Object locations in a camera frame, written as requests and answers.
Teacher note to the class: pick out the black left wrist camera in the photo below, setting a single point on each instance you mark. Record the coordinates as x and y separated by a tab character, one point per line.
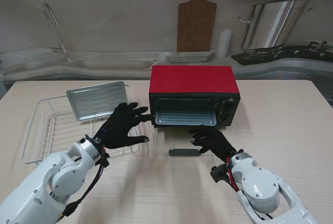
104	160

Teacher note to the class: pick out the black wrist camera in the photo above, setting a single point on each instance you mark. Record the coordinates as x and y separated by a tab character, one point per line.
218	173
104	160

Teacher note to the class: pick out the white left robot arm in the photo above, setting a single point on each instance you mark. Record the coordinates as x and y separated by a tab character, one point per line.
39	185

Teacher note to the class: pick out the white cylindrical bottle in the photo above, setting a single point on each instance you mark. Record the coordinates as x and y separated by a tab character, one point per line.
225	43

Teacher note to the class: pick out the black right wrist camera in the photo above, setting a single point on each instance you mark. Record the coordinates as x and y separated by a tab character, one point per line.
218	173

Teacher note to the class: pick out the black oven knob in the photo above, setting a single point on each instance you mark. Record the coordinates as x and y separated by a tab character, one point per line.
227	108
225	118

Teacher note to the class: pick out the black gas stove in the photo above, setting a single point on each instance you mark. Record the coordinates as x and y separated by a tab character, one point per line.
286	55

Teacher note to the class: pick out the brown wooden cutting board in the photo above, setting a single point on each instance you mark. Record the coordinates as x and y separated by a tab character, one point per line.
196	24

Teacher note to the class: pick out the white kitchen sink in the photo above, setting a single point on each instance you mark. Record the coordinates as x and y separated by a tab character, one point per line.
109	64

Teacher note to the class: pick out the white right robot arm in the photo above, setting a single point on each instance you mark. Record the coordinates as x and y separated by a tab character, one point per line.
260	190

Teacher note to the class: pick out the stack of white plates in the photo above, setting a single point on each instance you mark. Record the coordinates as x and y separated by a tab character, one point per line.
188	57

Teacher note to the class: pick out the stainless steel stock pot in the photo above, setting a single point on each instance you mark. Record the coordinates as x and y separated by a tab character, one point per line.
273	24

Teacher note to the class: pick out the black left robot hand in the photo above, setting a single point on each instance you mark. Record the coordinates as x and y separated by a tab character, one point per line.
117	133

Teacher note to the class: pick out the red-topped black toaster oven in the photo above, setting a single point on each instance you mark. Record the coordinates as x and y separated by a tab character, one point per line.
192	81

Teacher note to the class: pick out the chrome kitchen faucet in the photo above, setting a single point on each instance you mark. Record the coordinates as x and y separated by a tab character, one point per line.
59	40

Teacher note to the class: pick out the ribbed metal baking tray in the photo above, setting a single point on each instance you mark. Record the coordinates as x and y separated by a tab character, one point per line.
91	99
184	118

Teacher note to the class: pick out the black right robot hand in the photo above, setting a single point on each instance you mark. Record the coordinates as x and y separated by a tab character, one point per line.
216	143

